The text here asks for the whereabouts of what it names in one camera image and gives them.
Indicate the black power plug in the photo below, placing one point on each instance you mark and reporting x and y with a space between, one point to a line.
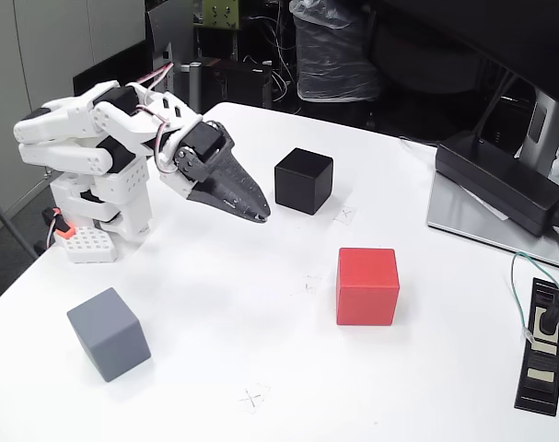
548 322

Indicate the silver metal post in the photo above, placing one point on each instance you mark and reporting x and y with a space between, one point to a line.
192 83

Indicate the white perforated table clamp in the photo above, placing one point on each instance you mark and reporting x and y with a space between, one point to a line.
92 246

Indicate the plastic-wrapped black bin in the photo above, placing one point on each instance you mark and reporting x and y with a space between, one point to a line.
334 55

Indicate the silver monitor stand neck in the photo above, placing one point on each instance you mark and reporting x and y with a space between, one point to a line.
543 124

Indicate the silver monitor stand base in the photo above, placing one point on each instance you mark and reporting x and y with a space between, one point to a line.
454 207

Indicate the black monitor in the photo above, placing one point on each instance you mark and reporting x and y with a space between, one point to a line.
491 27

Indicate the dark computer tower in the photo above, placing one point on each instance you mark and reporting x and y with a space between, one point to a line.
168 23

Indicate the black equipment box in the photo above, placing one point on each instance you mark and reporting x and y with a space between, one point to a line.
242 83

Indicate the black cube block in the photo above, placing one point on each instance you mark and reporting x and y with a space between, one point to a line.
302 182

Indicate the green perforated board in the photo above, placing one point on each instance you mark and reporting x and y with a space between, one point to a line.
220 13

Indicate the red cube block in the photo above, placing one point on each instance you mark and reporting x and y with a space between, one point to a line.
366 290

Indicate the grey cube block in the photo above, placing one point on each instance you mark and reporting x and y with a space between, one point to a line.
108 336

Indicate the black table power socket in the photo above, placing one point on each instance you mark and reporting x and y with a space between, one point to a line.
539 368

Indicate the clear tape with X mark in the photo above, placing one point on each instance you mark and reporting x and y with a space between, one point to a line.
252 398
310 286
345 214

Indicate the black power adapter brick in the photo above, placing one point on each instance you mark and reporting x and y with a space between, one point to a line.
495 182

